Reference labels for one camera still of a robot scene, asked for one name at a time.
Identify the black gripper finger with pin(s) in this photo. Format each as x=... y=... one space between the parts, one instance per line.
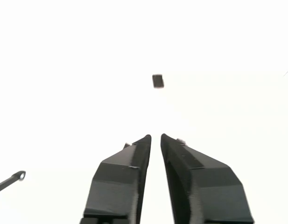
x=211 y=191
x=115 y=186

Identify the small black foam box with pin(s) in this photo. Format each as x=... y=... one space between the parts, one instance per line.
x=158 y=81

